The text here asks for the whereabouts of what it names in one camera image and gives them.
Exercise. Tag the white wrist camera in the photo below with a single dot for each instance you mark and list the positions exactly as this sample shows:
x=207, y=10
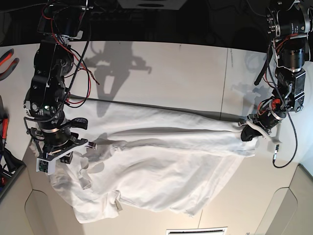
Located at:
x=272, y=146
x=43, y=165

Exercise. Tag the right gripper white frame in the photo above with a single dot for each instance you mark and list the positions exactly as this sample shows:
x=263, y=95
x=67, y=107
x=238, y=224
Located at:
x=54, y=140

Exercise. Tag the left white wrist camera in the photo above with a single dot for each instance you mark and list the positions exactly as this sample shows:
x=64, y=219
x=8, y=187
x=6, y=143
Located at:
x=272, y=146

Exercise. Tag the white power strip red switch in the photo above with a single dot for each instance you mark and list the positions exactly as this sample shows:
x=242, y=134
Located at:
x=117, y=16

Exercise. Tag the black bag at left edge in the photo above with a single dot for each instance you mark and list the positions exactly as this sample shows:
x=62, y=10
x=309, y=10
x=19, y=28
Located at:
x=12, y=164

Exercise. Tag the white floor vent grille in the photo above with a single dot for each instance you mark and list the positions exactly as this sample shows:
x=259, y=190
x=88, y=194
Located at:
x=203, y=231

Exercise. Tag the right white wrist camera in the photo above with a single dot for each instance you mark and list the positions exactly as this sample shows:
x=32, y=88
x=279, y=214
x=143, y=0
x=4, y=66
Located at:
x=43, y=165

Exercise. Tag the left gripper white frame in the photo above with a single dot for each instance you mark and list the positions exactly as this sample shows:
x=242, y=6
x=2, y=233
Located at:
x=261, y=124

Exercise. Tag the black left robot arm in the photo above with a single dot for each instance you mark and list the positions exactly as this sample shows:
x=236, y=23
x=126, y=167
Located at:
x=290, y=22

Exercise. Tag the red handled tool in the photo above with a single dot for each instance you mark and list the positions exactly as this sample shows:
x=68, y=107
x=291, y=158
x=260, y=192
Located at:
x=5, y=123

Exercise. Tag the orange handled pliers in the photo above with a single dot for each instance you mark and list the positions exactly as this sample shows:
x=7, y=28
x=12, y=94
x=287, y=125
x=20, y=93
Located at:
x=10, y=67

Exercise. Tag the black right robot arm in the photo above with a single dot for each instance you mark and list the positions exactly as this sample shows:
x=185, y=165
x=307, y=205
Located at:
x=56, y=66

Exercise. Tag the white t-shirt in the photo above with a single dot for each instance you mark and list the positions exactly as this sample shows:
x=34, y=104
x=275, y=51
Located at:
x=149, y=158

